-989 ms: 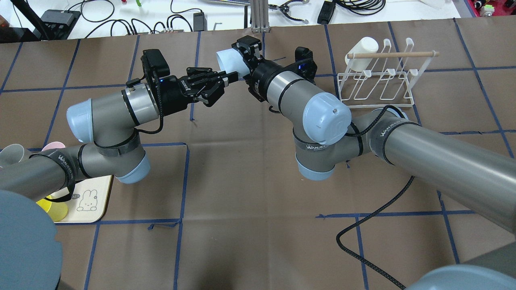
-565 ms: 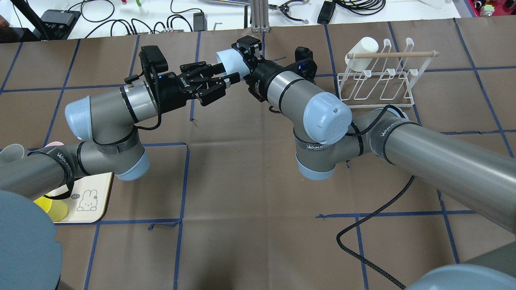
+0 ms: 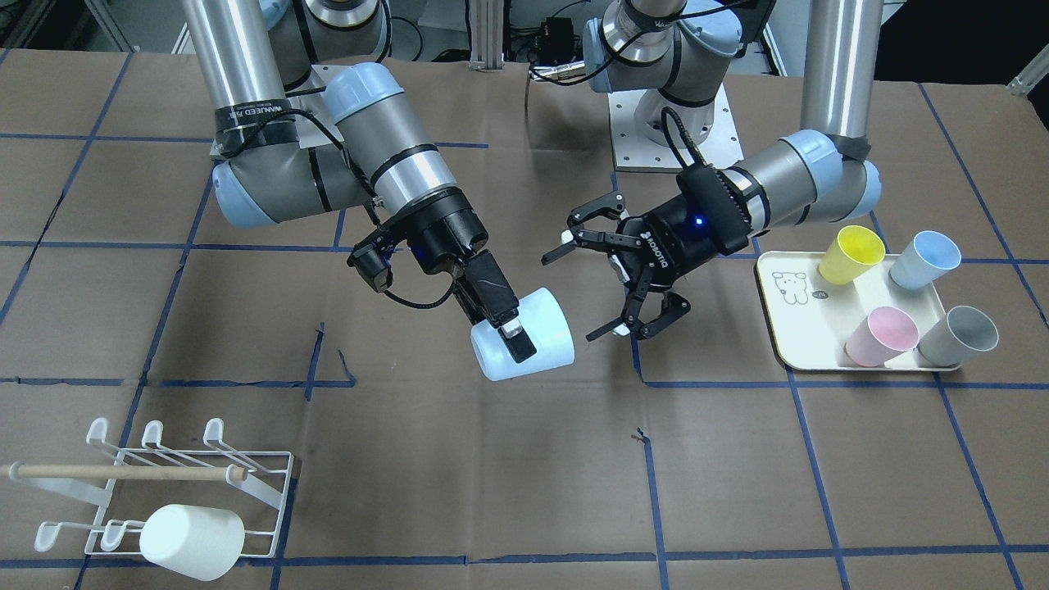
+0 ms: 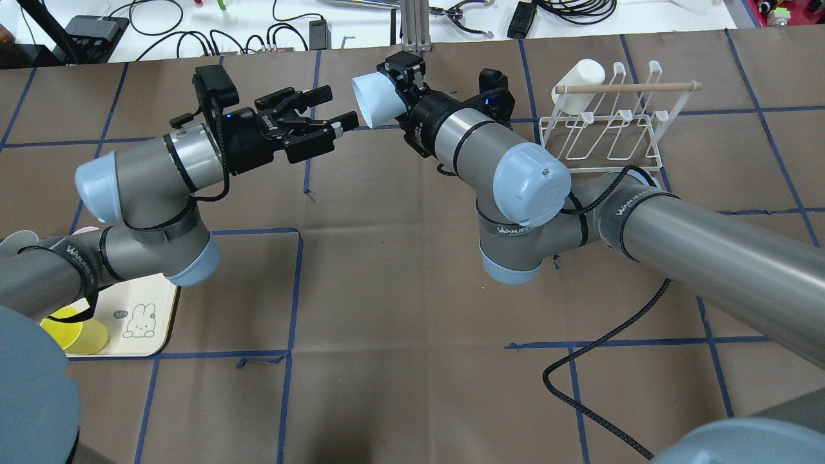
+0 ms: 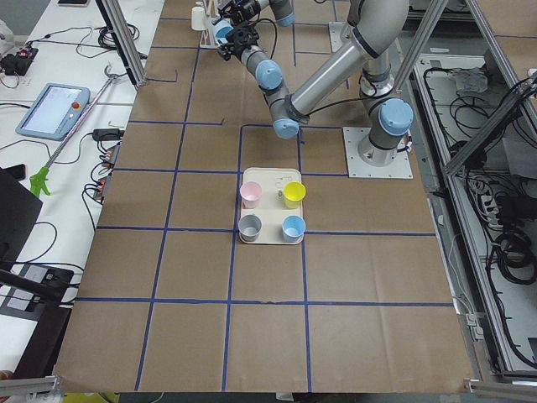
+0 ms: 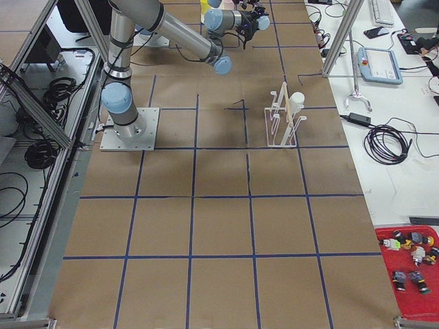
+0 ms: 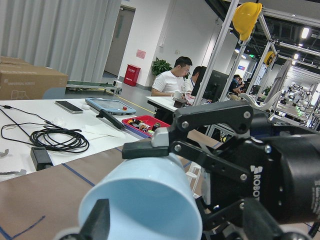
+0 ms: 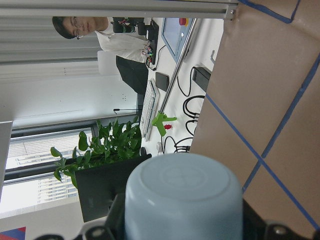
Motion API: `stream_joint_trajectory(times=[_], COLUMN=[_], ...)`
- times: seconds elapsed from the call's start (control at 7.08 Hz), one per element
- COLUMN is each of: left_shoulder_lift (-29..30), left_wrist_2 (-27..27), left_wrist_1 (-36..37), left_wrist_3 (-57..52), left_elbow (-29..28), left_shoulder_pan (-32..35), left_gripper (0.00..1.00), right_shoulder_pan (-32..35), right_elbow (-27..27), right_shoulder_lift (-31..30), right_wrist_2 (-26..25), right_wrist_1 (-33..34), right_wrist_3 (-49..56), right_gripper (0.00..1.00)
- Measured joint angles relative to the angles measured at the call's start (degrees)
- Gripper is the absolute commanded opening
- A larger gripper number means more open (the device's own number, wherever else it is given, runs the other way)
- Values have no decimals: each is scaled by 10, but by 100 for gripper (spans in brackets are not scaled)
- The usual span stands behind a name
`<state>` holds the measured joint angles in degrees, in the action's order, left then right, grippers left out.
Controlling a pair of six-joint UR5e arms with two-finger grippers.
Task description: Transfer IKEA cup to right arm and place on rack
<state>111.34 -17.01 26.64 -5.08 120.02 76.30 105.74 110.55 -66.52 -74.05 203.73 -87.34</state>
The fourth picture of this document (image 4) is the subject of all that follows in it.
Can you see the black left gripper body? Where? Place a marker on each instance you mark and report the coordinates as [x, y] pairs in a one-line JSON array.
[[248, 145]]

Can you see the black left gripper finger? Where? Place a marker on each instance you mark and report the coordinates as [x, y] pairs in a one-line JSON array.
[[288, 101], [325, 131]]

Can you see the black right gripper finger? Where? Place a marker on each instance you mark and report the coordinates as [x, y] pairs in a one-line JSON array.
[[406, 72]]

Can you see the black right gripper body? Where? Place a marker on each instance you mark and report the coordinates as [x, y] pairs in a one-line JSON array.
[[422, 124]]

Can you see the light blue cup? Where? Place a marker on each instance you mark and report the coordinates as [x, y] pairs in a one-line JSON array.
[[377, 99]]

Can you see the white ikea cup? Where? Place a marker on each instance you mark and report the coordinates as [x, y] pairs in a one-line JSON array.
[[585, 73]]

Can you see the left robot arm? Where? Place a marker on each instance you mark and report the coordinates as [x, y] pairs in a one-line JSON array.
[[148, 198]]

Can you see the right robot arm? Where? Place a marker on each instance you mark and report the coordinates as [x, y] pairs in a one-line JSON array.
[[528, 208]]

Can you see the pink cup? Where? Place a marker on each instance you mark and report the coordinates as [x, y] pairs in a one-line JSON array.
[[85, 230]]

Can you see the yellow cup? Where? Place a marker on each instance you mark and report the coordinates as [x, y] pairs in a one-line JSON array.
[[81, 338]]

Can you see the black power adapter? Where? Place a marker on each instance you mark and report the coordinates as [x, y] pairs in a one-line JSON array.
[[522, 20]]

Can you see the cream plastic tray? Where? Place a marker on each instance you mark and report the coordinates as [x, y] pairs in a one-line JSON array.
[[138, 316]]

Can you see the aluminium frame post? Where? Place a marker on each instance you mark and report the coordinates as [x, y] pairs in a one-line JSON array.
[[415, 25]]

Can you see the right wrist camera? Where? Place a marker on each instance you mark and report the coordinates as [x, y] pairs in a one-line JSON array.
[[496, 99]]

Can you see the white wire cup rack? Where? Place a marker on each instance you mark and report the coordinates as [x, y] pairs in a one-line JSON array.
[[624, 123]]

